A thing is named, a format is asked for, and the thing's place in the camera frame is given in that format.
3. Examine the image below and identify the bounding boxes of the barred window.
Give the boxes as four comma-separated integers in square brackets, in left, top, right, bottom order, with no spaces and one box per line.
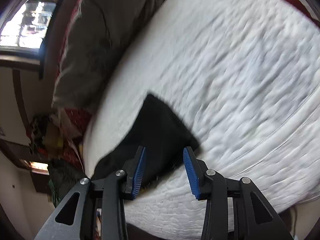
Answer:
[0,0,63,50]

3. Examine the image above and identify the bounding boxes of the clear plastic bag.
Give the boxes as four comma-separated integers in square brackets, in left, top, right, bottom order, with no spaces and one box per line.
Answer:
[50,110,83,140]

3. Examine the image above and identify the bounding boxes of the dark green jacket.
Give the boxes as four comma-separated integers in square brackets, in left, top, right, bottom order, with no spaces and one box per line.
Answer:
[47,159,87,205]

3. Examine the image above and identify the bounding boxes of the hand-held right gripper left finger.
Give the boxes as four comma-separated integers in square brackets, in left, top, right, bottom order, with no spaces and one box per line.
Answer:
[34,145,148,240]

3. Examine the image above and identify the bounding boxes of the black pants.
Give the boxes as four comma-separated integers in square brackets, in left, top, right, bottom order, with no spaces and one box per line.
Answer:
[91,94,200,193]

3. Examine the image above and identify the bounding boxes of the cardboard box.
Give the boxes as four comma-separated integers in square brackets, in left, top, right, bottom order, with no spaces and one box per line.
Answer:
[42,122,63,152]

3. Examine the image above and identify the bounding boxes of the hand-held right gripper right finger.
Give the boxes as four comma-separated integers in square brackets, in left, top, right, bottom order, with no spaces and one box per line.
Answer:
[182,146,294,240]

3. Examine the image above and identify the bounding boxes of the white quilted bed cover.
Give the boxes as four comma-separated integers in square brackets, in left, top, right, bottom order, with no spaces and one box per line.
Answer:
[82,0,320,233]

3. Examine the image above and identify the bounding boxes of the grey floral pillow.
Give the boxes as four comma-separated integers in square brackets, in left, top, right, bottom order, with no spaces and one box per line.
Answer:
[51,0,160,113]

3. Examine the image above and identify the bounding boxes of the red floral bolster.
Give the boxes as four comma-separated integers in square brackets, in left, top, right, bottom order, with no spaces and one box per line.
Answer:
[57,0,180,143]

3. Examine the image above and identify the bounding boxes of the red patterned cloth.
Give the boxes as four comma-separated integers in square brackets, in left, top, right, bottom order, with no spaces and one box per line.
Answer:
[61,140,85,172]

